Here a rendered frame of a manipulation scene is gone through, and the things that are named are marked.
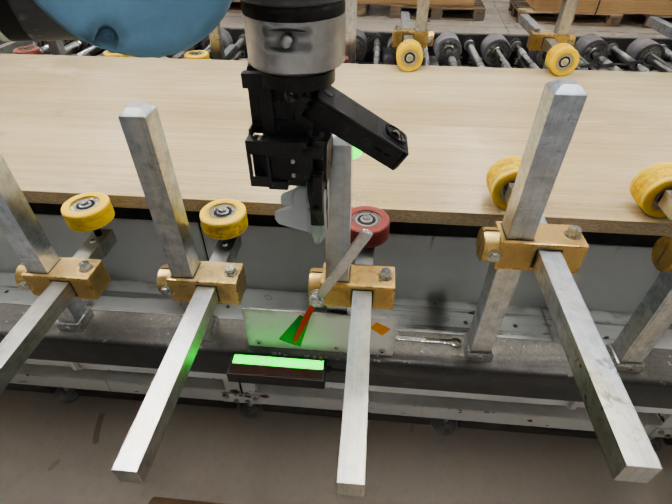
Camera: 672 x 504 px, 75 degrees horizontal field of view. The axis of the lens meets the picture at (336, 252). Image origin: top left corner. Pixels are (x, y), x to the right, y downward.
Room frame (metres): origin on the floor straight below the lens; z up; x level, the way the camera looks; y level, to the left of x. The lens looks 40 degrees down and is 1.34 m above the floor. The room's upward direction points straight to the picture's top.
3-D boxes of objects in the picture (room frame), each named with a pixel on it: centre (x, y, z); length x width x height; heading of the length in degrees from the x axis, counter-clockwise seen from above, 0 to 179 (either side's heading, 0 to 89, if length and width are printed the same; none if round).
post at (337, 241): (0.50, 0.00, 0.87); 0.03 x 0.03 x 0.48; 85
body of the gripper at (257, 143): (0.43, 0.04, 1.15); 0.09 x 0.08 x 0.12; 85
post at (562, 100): (0.48, -0.25, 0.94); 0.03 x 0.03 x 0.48; 85
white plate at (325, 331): (0.48, 0.03, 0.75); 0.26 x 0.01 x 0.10; 85
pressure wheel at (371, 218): (0.60, -0.05, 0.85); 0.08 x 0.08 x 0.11
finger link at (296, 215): (0.41, 0.04, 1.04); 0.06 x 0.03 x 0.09; 85
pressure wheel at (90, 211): (0.64, 0.45, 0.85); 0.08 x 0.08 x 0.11
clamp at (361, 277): (0.50, -0.03, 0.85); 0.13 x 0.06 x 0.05; 85
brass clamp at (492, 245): (0.48, -0.27, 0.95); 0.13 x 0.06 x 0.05; 85
